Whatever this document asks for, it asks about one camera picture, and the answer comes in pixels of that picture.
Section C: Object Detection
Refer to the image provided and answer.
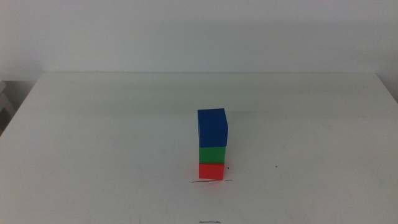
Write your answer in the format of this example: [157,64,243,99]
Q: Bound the blue cube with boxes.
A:
[197,108,229,148]

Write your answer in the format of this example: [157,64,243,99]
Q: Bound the green cube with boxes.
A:
[198,146,226,164]

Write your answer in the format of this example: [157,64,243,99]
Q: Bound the red cube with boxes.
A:
[198,162,225,181]

